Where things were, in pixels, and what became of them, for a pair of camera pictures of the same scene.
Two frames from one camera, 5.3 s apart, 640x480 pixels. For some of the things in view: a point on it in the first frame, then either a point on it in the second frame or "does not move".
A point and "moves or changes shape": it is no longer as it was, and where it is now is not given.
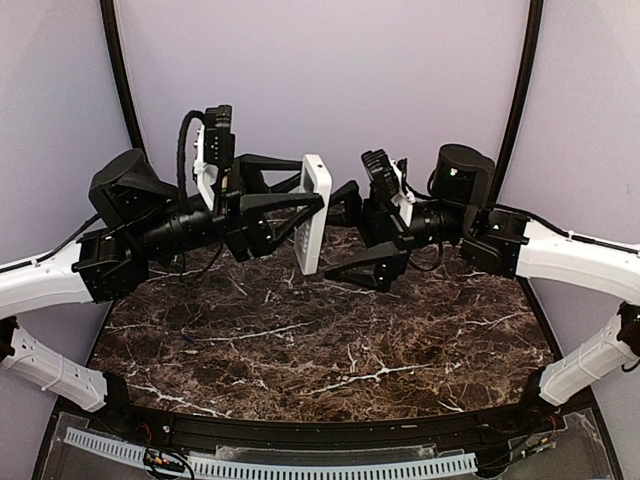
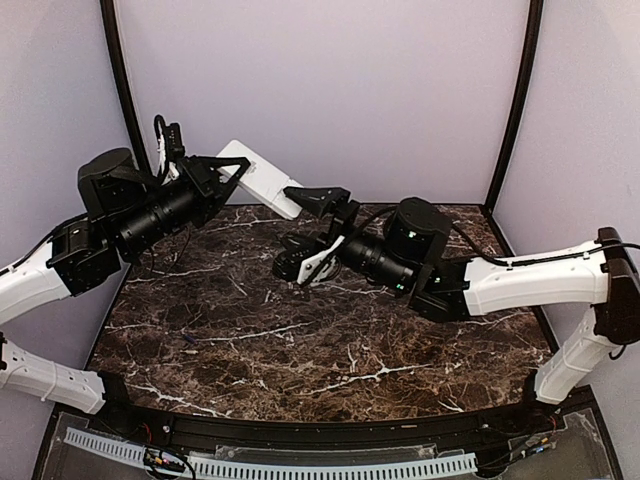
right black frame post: (531, 53) does not move
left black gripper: (258, 228) to (211, 193)
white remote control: (316, 178) moves or changes shape
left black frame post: (110, 24) does not move
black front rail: (530, 420) does not move
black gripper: (216, 151) to (173, 141)
